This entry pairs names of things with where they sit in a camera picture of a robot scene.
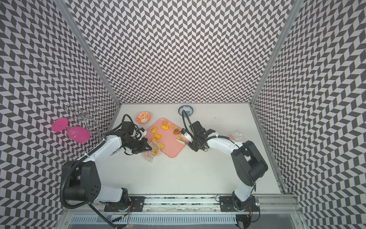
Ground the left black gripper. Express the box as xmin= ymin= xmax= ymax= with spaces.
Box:
xmin=123 ymin=137 xmax=153 ymax=154

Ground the clear resealable bag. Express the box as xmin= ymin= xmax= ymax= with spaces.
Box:
xmin=228 ymin=129 xmax=245 ymax=142
xmin=144 ymin=140 xmax=160 ymax=163

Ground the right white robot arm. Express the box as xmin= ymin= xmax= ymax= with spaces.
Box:
xmin=183 ymin=132 xmax=268 ymax=211

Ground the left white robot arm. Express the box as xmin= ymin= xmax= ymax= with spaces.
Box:
xmin=60 ymin=134 xmax=152 ymax=211

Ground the pink plastic tray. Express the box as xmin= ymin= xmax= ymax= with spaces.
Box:
xmin=145 ymin=118 xmax=185 ymax=158

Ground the blue patterned small bowl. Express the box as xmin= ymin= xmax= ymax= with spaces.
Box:
xmin=178 ymin=105 xmax=194 ymax=117

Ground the orange patterned small bowl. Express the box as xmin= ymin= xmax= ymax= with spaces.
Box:
xmin=135 ymin=112 xmax=151 ymax=125

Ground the pink round disc lower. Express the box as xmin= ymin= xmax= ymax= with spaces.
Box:
xmin=67 ymin=127 xmax=91 ymax=144

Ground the pink round disc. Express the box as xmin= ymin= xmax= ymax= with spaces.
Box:
xmin=51 ymin=117 xmax=69 ymax=132
xmin=67 ymin=127 xmax=91 ymax=144

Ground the pink round disc upper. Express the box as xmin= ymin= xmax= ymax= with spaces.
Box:
xmin=51 ymin=117 xmax=69 ymax=132

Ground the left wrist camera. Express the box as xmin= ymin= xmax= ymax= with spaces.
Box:
xmin=135 ymin=128 xmax=147 ymax=140

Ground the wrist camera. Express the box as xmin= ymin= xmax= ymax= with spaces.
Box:
xmin=180 ymin=128 xmax=193 ymax=143
xmin=135 ymin=128 xmax=147 ymax=140

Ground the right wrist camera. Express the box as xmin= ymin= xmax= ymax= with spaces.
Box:
xmin=180 ymin=128 xmax=193 ymax=143

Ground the wire spiral stand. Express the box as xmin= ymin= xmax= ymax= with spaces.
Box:
xmin=65 ymin=96 xmax=107 ymax=142

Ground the metal base rail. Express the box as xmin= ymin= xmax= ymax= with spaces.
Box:
xmin=68 ymin=194 xmax=301 ymax=226

